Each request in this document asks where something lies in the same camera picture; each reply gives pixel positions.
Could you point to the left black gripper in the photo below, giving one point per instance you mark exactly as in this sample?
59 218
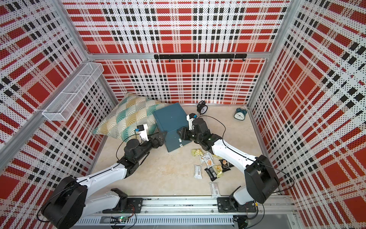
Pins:
159 142

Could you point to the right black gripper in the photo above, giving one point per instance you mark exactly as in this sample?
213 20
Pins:
185 133

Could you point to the teal drawer cabinet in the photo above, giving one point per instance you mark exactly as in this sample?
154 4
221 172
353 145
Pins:
170 119

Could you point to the white cookie packet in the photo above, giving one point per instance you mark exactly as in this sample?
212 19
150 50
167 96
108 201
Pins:
198 172
214 190
208 159

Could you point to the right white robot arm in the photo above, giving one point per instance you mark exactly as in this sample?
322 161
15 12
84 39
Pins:
260 177

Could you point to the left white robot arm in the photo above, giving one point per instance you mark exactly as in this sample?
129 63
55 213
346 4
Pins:
74 198

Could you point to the green cookie packet left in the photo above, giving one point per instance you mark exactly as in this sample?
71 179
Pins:
197 152

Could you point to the black alarm clock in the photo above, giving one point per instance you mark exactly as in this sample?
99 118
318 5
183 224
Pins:
202 107

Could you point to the patterned green yellow pillow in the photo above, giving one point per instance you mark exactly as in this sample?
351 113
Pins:
132 111

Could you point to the black cookie packet middle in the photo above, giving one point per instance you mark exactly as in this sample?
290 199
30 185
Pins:
225 165

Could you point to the black cookie packet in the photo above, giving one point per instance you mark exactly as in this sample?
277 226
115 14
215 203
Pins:
211 173
225 165

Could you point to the black cookie packet lower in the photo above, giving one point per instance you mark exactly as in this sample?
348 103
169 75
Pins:
211 173

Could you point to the teal alarm clock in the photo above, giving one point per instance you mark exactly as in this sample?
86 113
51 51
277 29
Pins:
240 114

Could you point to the green circuit board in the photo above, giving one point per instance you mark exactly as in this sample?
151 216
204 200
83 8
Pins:
119 219

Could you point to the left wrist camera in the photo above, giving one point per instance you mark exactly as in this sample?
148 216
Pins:
142 131

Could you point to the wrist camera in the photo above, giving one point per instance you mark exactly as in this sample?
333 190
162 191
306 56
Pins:
142 131
190 118

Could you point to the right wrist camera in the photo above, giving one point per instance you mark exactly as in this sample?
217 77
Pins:
190 118

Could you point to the black wall hook rail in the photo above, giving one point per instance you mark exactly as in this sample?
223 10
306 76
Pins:
170 57

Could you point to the white wire mesh basket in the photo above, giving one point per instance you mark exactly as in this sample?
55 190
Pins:
66 102

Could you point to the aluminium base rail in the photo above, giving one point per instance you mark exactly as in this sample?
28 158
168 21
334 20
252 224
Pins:
278 212

